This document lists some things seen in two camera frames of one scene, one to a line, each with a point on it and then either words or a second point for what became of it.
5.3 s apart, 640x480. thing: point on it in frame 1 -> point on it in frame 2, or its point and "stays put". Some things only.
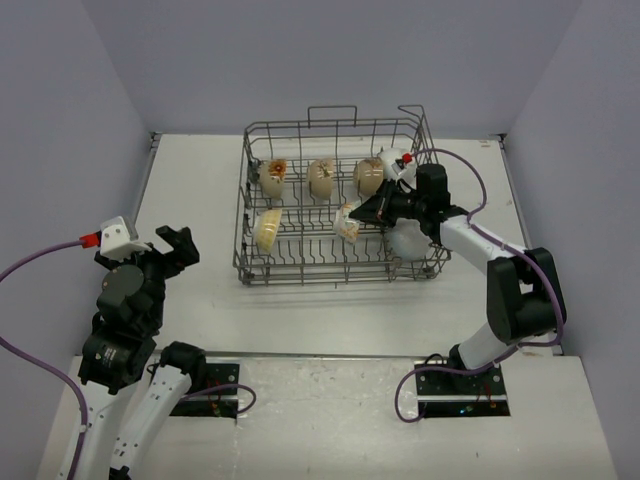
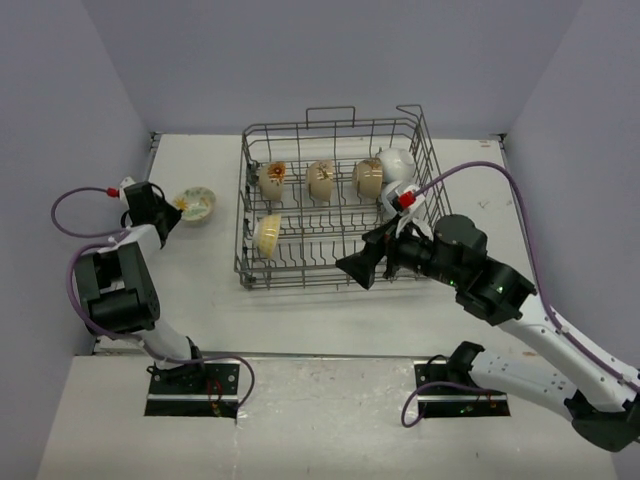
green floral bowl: [347, 228] -> [195, 203]
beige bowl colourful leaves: [368, 175] stays put
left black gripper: [185, 250] -> [173, 214]
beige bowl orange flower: [273, 175] stays put
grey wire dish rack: [301, 181] stays put
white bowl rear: [408, 175] stays put
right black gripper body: [404, 205] -> [410, 251]
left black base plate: [219, 403] stays put
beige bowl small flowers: [321, 178] stays put
